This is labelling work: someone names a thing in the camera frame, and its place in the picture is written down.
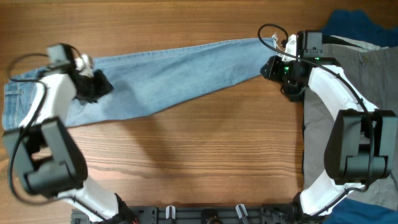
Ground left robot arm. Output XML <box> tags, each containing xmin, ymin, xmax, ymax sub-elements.
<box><xmin>2</xmin><ymin>43</ymin><xmax>139</xmax><ymax>223</ymax></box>

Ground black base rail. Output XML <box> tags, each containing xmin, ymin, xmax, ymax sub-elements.
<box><xmin>70</xmin><ymin>203</ymin><xmax>312</xmax><ymax>224</ymax></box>

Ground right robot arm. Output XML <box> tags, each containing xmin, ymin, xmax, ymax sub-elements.
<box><xmin>261</xmin><ymin>30</ymin><xmax>397</xmax><ymax>223</ymax></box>

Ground left black cable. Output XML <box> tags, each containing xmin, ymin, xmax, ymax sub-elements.
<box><xmin>6</xmin><ymin>43</ymin><xmax>108</xmax><ymax>223</ymax></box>

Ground right black cable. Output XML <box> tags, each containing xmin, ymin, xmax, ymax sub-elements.
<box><xmin>257</xmin><ymin>23</ymin><xmax>376</xmax><ymax>218</ymax></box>

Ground black garment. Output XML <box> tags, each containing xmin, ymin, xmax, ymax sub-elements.
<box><xmin>280</xmin><ymin>86</ymin><xmax>305</xmax><ymax>102</ymax></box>

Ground light blue denim jeans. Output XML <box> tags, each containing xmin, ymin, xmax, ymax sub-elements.
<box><xmin>2</xmin><ymin>37</ymin><xmax>276</xmax><ymax>130</ymax></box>

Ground grey shorts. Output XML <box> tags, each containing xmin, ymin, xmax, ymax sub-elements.
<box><xmin>303</xmin><ymin>44</ymin><xmax>396</xmax><ymax>188</ymax></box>

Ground dark blue garment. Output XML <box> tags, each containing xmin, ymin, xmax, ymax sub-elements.
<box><xmin>322</xmin><ymin>10</ymin><xmax>397</xmax><ymax>224</ymax></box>

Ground black cable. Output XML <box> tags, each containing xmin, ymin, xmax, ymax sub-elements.
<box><xmin>6</xmin><ymin>43</ymin><xmax>108</xmax><ymax>223</ymax></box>
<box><xmin>257</xmin><ymin>23</ymin><xmax>376</xmax><ymax>218</ymax></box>

